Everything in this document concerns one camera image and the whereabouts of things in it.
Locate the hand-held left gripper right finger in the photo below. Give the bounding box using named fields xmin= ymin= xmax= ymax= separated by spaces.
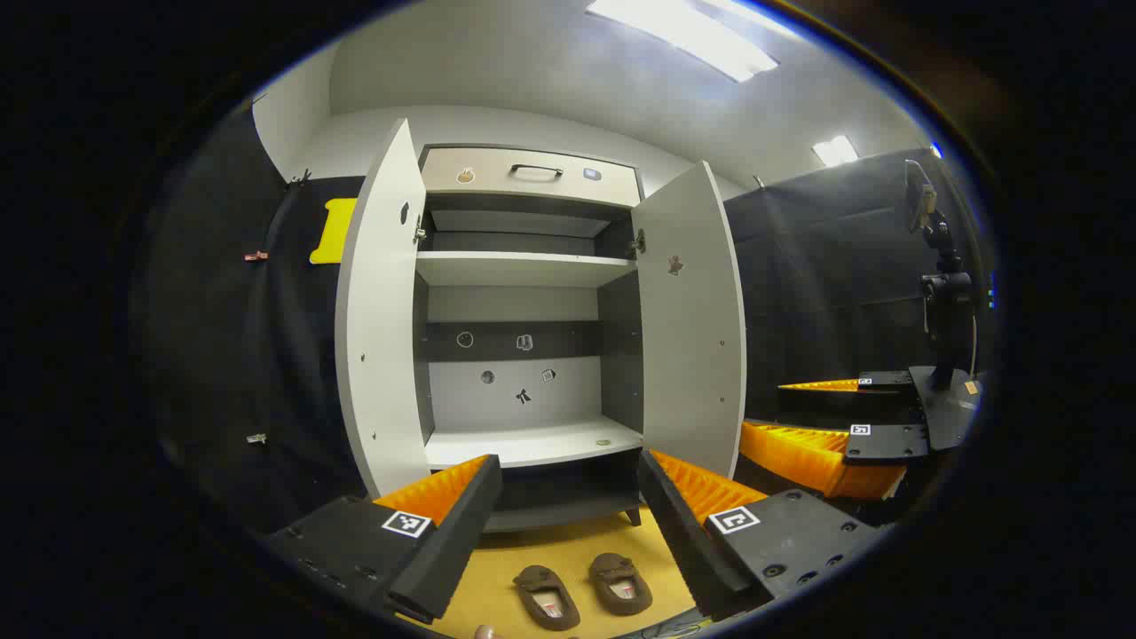
xmin=637 ymin=448 xmax=888 ymax=622

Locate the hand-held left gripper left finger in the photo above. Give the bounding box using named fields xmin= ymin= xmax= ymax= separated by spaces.
xmin=266 ymin=454 xmax=504 ymax=625

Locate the brown fuzzy shoe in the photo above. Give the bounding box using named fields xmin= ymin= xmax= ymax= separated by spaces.
xmin=513 ymin=565 xmax=581 ymax=632
xmin=588 ymin=553 xmax=654 ymax=617

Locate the white shoe cabinet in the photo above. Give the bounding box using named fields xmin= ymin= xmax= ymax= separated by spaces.
xmin=413 ymin=142 xmax=647 ymax=533

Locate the small ceiling light panel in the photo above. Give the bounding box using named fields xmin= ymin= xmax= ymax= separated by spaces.
xmin=812 ymin=135 xmax=860 ymax=168

